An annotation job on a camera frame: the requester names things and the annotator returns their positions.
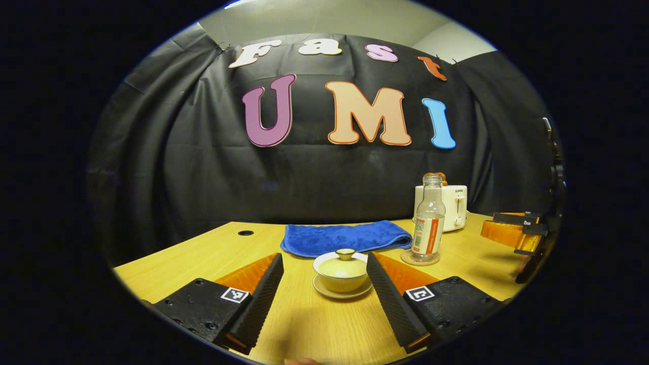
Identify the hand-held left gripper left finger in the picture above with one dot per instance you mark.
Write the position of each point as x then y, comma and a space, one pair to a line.
258, 299

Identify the black backdrop cloth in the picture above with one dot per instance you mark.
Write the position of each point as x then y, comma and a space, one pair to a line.
304, 177

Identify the white toaster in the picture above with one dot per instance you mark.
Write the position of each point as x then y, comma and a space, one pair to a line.
456, 208

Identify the clear glass water bottle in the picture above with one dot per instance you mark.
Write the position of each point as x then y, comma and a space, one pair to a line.
428, 228

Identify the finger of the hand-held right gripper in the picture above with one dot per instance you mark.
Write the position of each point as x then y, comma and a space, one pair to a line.
514, 218
502, 234

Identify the beige teacup lid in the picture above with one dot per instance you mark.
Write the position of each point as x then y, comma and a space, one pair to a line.
340, 266

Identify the round cork coaster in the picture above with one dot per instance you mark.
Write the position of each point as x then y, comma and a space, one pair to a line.
405, 258

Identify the beige saucer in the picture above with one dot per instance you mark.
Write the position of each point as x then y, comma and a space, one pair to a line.
350, 295

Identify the toasted bread slice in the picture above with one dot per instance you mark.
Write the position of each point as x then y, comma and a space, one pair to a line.
443, 178

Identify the blue towel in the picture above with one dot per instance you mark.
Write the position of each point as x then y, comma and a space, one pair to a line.
345, 237

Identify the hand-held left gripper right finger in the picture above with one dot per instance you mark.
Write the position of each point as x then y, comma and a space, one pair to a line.
390, 299

